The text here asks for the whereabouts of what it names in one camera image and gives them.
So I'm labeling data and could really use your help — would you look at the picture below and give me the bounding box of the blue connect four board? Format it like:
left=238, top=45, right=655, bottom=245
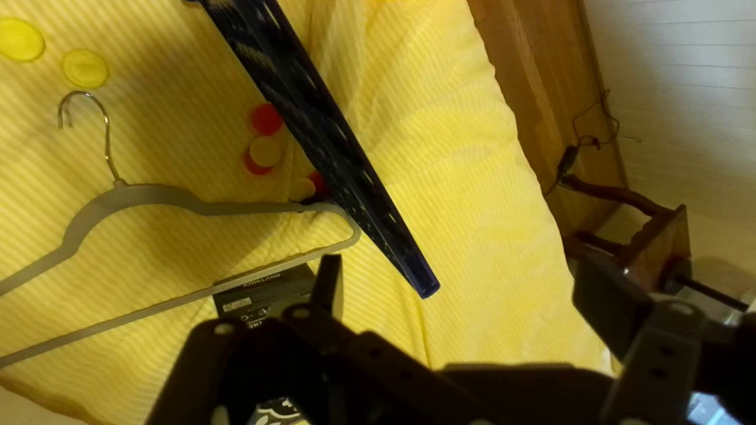
left=197, top=0, right=439, bottom=297

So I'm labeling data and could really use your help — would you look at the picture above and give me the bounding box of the yellow game disc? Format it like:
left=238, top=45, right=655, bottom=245
left=0, top=16, right=46, bottom=62
left=61, top=49, right=111, bottom=91

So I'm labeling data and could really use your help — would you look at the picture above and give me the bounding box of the orange game disc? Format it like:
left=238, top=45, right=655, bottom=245
left=307, top=173, right=328, bottom=199

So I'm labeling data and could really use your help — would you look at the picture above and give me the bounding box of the black patterned box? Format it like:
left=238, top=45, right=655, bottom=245
left=212, top=265, right=315, bottom=329

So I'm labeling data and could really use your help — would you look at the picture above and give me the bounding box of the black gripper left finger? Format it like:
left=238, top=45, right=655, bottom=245
left=310, top=255, right=343, bottom=317

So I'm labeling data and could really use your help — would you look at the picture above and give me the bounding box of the dark wooden side table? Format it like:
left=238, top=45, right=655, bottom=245
left=557, top=173, right=756, bottom=317

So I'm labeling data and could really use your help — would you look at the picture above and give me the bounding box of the grey clothes hanger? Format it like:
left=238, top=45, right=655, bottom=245
left=2, top=91, right=361, bottom=372

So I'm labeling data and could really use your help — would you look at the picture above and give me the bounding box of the yellow striped bed sheet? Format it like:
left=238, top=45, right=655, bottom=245
left=0, top=0, right=609, bottom=425

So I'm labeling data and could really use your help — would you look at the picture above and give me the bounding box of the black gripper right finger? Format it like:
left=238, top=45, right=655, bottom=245
left=571, top=255, right=653, bottom=362

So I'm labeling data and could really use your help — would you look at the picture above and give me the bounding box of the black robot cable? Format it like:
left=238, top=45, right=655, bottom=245
left=542, top=92, right=640, bottom=199

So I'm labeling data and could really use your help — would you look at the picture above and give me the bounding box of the wooden bunk bed frame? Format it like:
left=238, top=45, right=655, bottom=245
left=469, top=0, right=626, bottom=234

